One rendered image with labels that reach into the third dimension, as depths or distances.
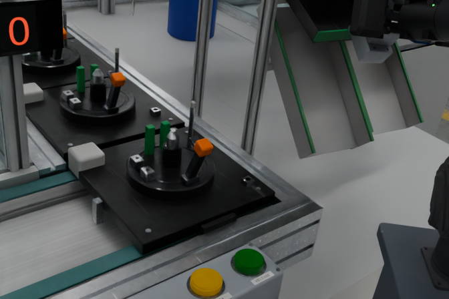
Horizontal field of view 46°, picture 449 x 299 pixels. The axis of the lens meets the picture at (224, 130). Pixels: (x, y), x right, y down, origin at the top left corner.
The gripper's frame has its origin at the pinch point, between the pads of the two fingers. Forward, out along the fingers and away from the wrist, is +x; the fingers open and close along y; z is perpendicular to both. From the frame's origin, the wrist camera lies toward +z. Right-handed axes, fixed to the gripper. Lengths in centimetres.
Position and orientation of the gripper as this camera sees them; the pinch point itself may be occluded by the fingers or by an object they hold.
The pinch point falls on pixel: (385, 19)
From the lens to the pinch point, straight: 83.0
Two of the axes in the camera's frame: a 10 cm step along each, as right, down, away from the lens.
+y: -9.1, -0.3, -4.1
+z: 1.0, -9.8, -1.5
